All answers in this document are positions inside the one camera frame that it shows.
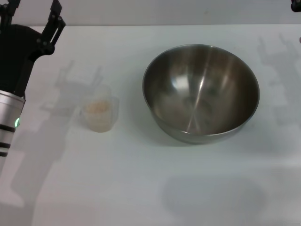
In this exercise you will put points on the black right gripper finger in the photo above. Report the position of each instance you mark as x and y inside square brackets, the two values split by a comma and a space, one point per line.
[296, 4]

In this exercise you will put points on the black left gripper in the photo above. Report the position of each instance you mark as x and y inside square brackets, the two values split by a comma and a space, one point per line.
[14, 58]

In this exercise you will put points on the rice grains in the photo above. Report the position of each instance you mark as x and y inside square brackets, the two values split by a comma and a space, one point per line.
[97, 113]

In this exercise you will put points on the clear plastic measuring cup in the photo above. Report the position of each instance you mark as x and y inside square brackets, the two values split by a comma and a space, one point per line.
[114, 100]

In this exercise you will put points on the stainless steel mixing bowl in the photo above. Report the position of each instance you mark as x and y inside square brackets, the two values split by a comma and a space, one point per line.
[200, 94]

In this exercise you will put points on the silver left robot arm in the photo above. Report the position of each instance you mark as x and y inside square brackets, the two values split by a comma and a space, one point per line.
[9, 110]

